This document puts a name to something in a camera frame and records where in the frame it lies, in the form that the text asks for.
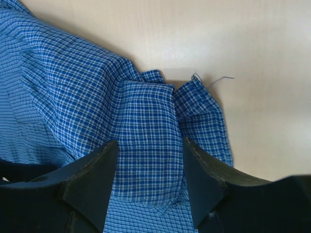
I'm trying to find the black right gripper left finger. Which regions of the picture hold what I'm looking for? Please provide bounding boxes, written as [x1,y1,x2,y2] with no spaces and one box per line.
[0,140,118,233]

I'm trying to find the blue checked long sleeve shirt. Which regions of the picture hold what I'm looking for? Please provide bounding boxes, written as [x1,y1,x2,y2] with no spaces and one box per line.
[0,0,233,233]

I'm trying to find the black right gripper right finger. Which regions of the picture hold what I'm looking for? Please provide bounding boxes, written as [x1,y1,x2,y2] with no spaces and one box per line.
[183,138,311,233]

